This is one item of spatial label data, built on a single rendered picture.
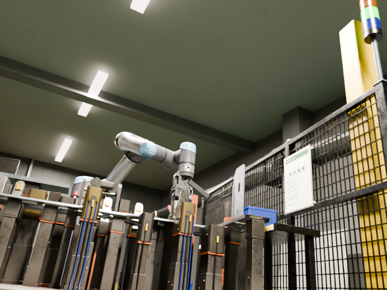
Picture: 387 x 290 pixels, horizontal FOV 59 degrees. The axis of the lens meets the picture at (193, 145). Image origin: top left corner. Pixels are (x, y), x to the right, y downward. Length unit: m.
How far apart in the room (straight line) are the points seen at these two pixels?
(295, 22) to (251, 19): 0.40
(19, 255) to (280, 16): 2.80
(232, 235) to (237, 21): 2.42
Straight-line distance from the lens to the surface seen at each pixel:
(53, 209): 1.42
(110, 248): 1.42
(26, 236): 1.60
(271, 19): 3.42
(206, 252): 1.34
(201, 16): 3.40
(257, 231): 1.23
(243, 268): 1.49
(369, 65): 1.76
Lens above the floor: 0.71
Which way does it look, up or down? 24 degrees up
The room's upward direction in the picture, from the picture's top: 6 degrees clockwise
